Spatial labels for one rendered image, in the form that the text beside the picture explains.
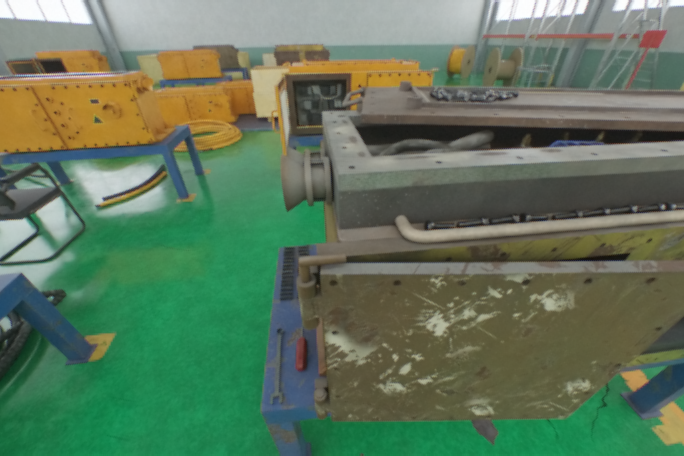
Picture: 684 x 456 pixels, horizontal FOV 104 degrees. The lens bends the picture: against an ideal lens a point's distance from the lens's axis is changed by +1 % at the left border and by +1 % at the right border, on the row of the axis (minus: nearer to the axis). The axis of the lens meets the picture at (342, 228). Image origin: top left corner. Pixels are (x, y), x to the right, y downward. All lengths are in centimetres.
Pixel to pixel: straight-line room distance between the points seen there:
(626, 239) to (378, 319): 49
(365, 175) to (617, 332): 56
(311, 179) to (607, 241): 57
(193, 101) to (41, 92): 327
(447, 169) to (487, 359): 40
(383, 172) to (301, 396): 73
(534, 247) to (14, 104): 396
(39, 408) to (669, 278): 242
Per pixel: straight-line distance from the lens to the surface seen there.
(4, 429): 230
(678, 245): 85
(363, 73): 312
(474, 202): 56
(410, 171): 47
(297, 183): 56
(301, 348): 101
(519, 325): 61
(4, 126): 410
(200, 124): 631
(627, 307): 69
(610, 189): 74
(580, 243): 65
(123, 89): 340
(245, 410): 170
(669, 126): 101
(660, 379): 203
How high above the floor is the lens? 152
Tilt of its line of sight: 35 degrees down
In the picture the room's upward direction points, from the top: 1 degrees counter-clockwise
